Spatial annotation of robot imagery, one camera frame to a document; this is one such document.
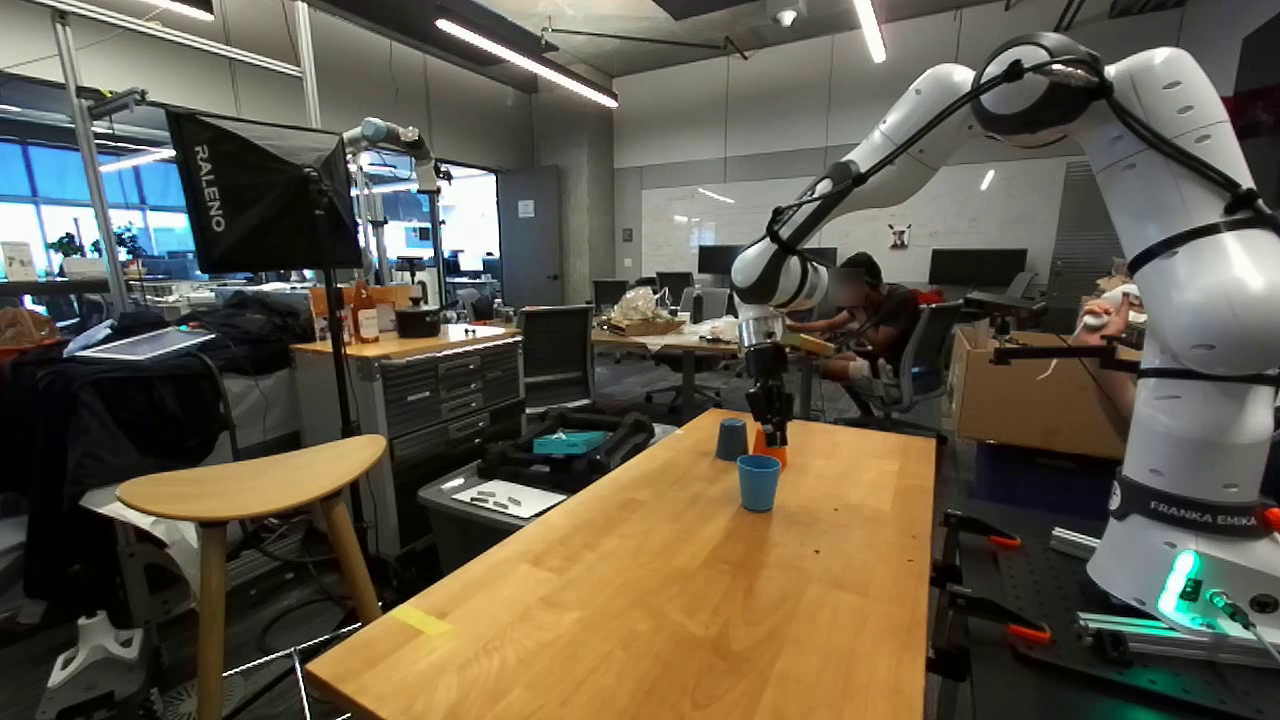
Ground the teal case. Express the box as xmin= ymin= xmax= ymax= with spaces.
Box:
xmin=532 ymin=428 xmax=612 ymax=459

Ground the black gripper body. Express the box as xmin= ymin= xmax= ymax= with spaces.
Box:
xmin=740 ymin=304 xmax=792 ymax=448

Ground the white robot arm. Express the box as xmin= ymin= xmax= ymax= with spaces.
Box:
xmin=731 ymin=31 xmax=1280 ymax=638

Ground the dark blue upside-down cup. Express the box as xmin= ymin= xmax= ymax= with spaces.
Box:
xmin=715 ymin=415 xmax=747 ymax=459

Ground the grey drawer cabinet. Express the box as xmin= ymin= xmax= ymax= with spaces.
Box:
xmin=290 ymin=322 xmax=524 ymax=558

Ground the orange upside-down plastic cup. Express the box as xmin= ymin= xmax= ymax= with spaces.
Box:
xmin=753 ymin=422 xmax=786 ymax=468

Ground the black clamp orange handle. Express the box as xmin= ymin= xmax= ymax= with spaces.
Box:
xmin=941 ymin=507 xmax=1025 ymax=558
xmin=929 ymin=584 xmax=1050 ymax=682

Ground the black softbox studio light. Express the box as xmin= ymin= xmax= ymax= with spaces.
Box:
xmin=164 ymin=107 xmax=363 ymax=273

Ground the light blue plastic cup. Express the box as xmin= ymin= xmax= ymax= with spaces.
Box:
xmin=737 ymin=457 xmax=781 ymax=511

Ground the wooden stool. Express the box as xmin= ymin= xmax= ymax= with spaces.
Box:
xmin=115 ymin=430 xmax=387 ymax=720

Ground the seated person dark hair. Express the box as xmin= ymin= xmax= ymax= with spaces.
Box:
xmin=801 ymin=250 xmax=921 ymax=400

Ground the cardboard box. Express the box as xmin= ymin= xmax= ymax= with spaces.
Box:
xmin=946 ymin=322 xmax=1123 ymax=459

